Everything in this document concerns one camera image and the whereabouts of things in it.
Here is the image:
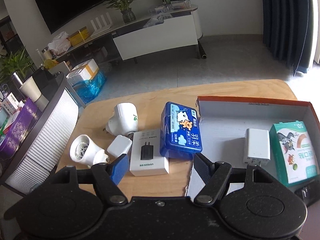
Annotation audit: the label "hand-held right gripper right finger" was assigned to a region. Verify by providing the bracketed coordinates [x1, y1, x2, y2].
[194, 153, 270, 206]

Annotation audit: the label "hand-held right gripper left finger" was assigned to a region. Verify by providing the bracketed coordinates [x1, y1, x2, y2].
[53, 154, 130, 206]

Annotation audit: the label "small white USB charger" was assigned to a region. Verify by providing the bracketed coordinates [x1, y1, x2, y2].
[107, 134, 132, 159]

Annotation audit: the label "white charger packaging box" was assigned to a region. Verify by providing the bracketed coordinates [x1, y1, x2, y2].
[129, 129, 169, 177]

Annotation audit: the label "round white plug adapter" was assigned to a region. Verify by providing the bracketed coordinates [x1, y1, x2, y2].
[69, 134, 113, 168]

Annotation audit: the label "blue plastic box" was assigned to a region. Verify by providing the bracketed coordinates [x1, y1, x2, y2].
[160, 102, 203, 160]

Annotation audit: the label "orange white cardboard box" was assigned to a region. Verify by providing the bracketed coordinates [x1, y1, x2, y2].
[186, 95, 320, 198]

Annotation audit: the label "white plug-in device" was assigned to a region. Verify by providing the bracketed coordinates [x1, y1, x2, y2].
[102, 102, 139, 137]

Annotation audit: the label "white power adapter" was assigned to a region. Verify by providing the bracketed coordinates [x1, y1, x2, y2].
[243, 128, 271, 167]

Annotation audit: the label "green white bandage box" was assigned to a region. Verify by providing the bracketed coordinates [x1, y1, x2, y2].
[269, 121, 320, 187]

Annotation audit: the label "curved ribbed counter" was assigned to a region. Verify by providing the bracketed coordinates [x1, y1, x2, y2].
[0, 71, 85, 195]

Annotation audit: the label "blue plastic bag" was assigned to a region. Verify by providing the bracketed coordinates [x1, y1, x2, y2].
[72, 71, 107, 104]

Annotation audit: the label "dark shiny object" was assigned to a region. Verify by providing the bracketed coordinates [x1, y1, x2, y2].
[294, 185, 320, 207]

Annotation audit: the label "purple patterned box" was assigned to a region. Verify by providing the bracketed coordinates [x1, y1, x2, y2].
[0, 97, 40, 153]

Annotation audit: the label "black rolled mat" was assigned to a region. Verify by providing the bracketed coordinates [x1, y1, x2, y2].
[197, 42, 208, 59]

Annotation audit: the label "white paper cup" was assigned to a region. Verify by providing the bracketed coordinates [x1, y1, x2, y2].
[19, 76, 42, 103]

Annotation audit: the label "long low TV cabinet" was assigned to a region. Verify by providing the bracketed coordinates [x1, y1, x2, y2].
[52, 4, 203, 65]

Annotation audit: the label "white medicine box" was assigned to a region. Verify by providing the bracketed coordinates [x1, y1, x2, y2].
[1, 92, 20, 110]

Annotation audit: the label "steel tumbler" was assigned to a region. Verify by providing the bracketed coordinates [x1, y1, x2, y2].
[11, 72, 25, 90]

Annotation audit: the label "white plastic bag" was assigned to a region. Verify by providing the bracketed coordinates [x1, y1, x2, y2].
[47, 31, 72, 55]

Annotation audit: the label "yellow box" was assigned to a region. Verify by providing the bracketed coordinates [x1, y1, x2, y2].
[68, 27, 90, 46]

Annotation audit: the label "white router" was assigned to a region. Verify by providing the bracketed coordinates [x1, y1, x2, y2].
[90, 12, 118, 37]

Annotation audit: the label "green bamboo plant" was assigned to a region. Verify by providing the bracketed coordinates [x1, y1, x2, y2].
[0, 47, 33, 83]

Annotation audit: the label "dark patterned vase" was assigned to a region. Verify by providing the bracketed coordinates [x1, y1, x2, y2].
[122, 9, 136, 23]

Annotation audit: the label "grey plastic bag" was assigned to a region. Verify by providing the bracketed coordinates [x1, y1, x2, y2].
[142, 14, 173, 28]

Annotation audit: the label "clear plastic organisers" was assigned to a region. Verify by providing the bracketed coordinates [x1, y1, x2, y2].
[147, 0, 193, 14]

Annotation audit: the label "dark blue curtain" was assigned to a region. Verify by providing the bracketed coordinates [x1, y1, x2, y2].
[260, 0, 320, 78]

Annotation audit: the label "black television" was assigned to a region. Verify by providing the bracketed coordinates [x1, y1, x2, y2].
[30, 0, 165, 35]

